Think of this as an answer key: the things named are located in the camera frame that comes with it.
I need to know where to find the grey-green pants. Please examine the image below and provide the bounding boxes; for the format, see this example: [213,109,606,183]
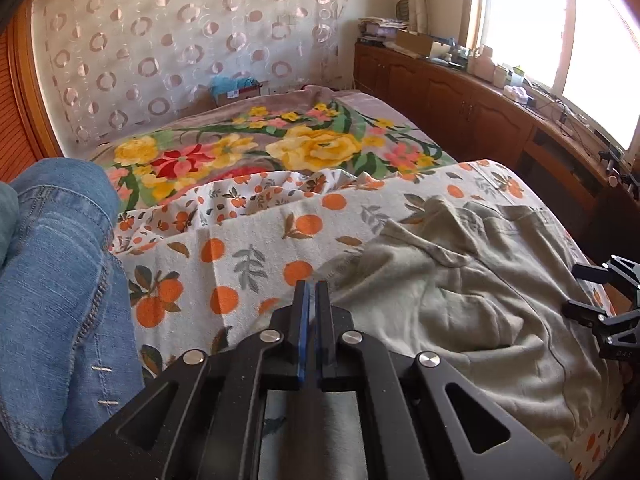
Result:
[318,196,622,458]

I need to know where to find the blue denim jeans pile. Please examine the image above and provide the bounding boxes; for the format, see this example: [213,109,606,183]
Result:
[1,157,143,479]

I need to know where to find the orange print white bedsheet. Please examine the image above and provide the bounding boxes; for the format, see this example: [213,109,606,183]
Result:
[113,160,627,479]

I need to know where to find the long wooden cabinet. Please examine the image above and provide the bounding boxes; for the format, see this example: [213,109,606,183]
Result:
[354,42,639,262]

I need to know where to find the white plastic jug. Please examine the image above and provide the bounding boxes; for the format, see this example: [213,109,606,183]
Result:
[470,44,495,82]

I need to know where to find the floral pink blanket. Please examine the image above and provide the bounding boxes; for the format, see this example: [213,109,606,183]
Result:
[93,86,454,210]

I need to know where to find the cardboard box on cabinet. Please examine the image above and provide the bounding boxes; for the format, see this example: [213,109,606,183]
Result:
[395,30,450,58]

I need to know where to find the cardboard box blue cloth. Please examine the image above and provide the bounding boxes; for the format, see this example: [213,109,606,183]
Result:
[209,76,262,106]

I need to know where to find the wooden louvred wardrobe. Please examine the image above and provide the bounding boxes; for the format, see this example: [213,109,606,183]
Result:
[0,0,62,182]

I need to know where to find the stack of books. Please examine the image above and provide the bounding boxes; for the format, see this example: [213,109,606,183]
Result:
[358,16,408,42]

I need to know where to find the circle pattern sheer curtain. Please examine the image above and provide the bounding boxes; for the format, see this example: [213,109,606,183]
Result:
[32,0,347,157]

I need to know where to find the window with wooden frame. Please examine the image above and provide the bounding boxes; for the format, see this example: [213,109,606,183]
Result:
[468,0,639,155]

